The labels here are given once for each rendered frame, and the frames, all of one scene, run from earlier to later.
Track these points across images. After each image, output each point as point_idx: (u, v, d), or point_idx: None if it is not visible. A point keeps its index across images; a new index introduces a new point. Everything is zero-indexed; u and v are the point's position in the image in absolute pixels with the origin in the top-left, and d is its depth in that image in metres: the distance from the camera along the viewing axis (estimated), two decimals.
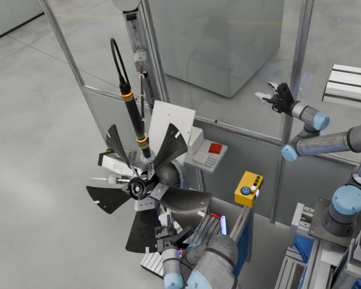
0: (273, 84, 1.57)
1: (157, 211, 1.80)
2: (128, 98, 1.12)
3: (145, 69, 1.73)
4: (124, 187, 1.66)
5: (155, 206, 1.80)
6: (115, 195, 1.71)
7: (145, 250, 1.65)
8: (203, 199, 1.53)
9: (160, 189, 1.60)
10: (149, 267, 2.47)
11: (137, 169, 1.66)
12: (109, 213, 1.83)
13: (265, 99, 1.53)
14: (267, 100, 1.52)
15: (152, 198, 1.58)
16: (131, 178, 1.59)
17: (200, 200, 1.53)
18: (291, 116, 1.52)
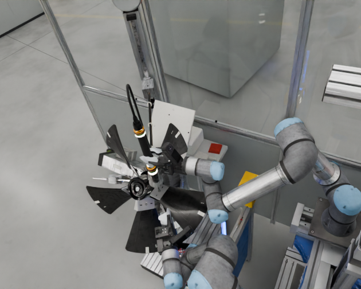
0: (150, 149, 1.39)
1: (157, 211, 1.80)
2: (140, 135, 1.26)
3: (152, 96, 1.87)
4: (124, 187, 1.66)
5: (155, 206, 1.80)
6: (115, 195, 1.71)
7: (145, 250, 1.65)
8: (203, 199, 1.53)
9: (160, 189, 1.60)
10: (149, 267, 2.47)
11: (137, 169, 1.66)
12: (109, 213, 1.83)
13: (150, 163, 1.34)
14: (153, 163, 1.33)
15: (152, 198, 1.58)
16: (131, 178, 1.59)
17: (200, 200, 1.53)
18: (184, 174, 1.37)
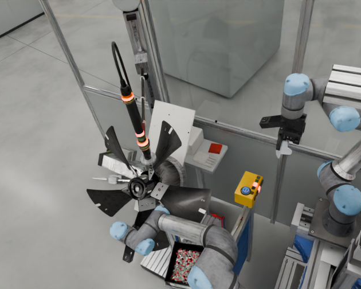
0: None
1: None
2: (129, 101, 1.13)
3: (145, 71, 1.74)
4: (133, 169, 1.62)
5: None
6: (121, 157, 1.67)
7: (97, 204, 1.78)
8: (161, 243, 1.68)
9: (149, 203, 1.64)
10: (149, 267, 2.47)
11: None
12: (105, 146, 1.79)
13: (277, 147, 1.22)
14: (276, 144, 1.22)
15: (138, 202, 1.63)
16: (142, 179, 1.56)
17: (158, 241, 1.67)
18: (302, 121, 1.12)
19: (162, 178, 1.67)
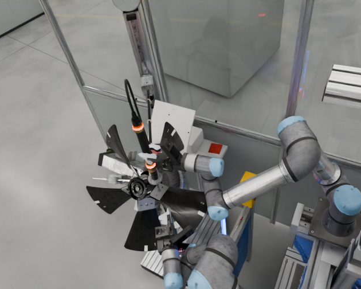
0: (149, 146, 1.37)
1: (157, 211, 1.80)
2: (139, 131, 1.24)
3: (151, 93, 1.85)
4: (133, 168, 1.62)
5: (155, 206, 1.80)
6: (122, 156, 1.66)
7: (95, 200, 1.78)
8: None
9: (148, 203, 1.64)
10: (149, 267, 2.47)
11: None
12: (106, 143, 1.78)
13: (149, 160, 1.32)
14: (152, 160, 1.32)
15: (137, 202, 1.63)
16: (142, 180, 1.56)
17: (156, 241, 1.68)
18: (184, 171, 1.35)
19: (162, 179, 1.67)
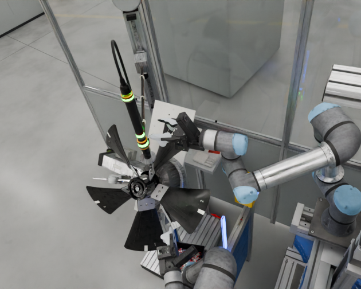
0: (165, 120, 1.23)
1: (157, 211, 1.80)
2: (128, 100, 1.13)
3: (145, 70, 1.74)
4: (133, 168, 1.62)
5: (155, 206, 1.80)
6: (122, 156, 1.66)
7: (95, 200, 1.78)
8: (159, 243, 1.68)
9: (148, 203, 1.64)
10: (149, 267, 2.47)
11: None
12: (106, 143, 1.78)
13: (164, 140, 1.17)
14: (168, 139, 1.16)
15: (137, 202, 1.63)
16: (142, 180, 1.56)
17: (156, 241, 1.68)
18: (201, 149, 1.20)
19: (162, 179, 1.67)
